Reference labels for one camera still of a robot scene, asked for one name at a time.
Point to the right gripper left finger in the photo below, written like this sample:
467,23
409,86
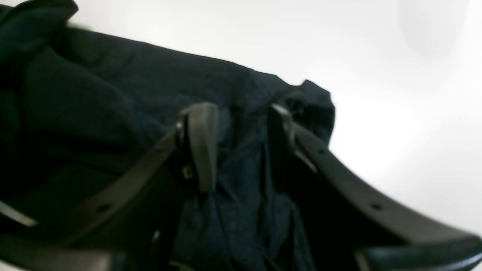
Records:
131,224

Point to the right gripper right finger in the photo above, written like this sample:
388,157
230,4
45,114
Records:
350,225

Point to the black t-shirt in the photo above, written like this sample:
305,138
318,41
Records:
78,108

